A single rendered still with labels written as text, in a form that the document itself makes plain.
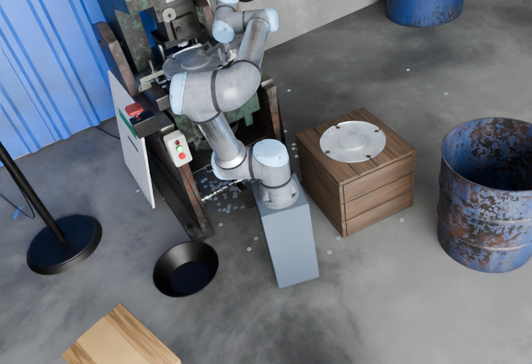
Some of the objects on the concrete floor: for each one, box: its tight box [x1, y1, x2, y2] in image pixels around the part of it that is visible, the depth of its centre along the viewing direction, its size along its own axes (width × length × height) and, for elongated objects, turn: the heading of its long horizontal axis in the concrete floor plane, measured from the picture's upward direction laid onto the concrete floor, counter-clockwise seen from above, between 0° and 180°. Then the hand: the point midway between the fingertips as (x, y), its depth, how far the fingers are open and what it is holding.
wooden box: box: [295, 107, 416, 238], centre depth 217 cm, size 40×38×35 cm
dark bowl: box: [153, 241, 219, 298], centre depth 205 cm, size 30×30×7 cm
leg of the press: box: [92, 21, 215, 241], centre depth 226 cm, size 92×12×90 cm, turn 42°
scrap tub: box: [437, 117, 532, 273], centre depth 182 cm, size 42×42×48 cm
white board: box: [108, 70, 155, 208], centre depth 247 cm, size 14×50×59 cm, turn 42°
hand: (222, 62), depth 187 cm, fingers closed
